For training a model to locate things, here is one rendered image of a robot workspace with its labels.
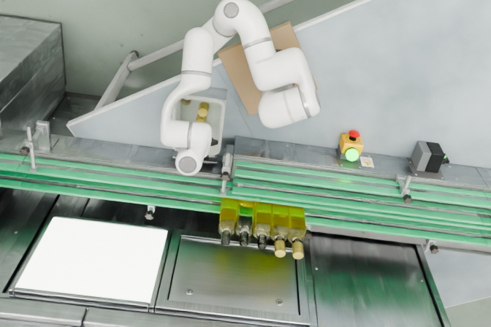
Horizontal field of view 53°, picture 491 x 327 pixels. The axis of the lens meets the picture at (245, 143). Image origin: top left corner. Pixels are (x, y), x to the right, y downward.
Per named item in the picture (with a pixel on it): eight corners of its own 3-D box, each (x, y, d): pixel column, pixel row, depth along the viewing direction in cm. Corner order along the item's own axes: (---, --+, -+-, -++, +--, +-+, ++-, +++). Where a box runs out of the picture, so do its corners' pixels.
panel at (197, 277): (51, 219, 173) (8, 296, 144) (50, 212, 171) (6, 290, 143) (302, 249, 176) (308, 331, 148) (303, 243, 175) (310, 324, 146)
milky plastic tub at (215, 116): (174, 137, 179) (170, 150, 172) (177, 82, 167) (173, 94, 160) (221, 143, 180) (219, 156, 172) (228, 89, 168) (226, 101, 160)
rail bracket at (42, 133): (46, 141, 178) (20, 179, 160) (41, 101, 169) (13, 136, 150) (59, 143, 179) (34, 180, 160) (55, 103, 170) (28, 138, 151)
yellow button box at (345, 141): (337, 147, 179) (339, 159, 173) (341, 131, 175) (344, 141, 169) (355, 150, 180) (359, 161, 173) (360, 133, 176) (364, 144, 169)
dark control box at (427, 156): (410, 157, 180) (416, 171, 173) (416, 139, 176) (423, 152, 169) (432, 160, 181) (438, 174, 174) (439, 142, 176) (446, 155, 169)
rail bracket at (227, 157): (220, 180, 173) (217, 203, 162) (225, 141, 163) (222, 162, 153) (228, 181, 173) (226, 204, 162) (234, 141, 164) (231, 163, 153)
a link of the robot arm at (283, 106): (254, 85, 147) (253, 110, 133) (296, 71, 144) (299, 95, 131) (264, 111, 152) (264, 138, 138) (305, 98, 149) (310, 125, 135)
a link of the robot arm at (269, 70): (247, 51, 143) (299, 33, 140) (271, 129, 144) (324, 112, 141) (240, 49, 134) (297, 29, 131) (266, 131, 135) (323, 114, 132)
